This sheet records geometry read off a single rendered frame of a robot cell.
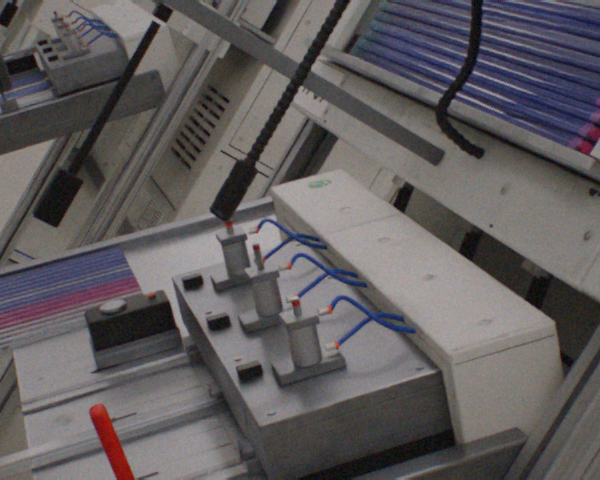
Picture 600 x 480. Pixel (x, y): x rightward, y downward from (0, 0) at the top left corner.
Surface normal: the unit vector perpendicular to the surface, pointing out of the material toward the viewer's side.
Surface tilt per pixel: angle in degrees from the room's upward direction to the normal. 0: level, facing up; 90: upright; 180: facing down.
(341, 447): 90
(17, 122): 90
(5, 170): 90
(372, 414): 90
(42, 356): 43
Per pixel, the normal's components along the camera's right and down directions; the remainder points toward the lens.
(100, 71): 0.28, 0.27
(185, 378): -0.18, -0.93
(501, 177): -0.81, -0.44
